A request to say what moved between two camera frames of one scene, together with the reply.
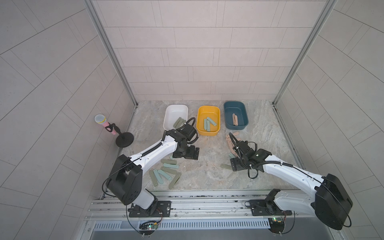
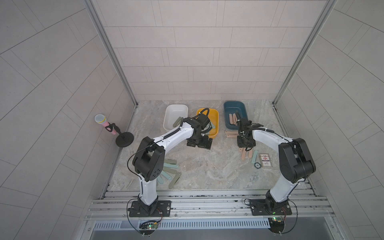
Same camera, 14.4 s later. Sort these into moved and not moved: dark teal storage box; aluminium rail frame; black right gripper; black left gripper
Moved: black right gripper; black left gripper
Not moved: dark teal storage box; aluminium rail frame
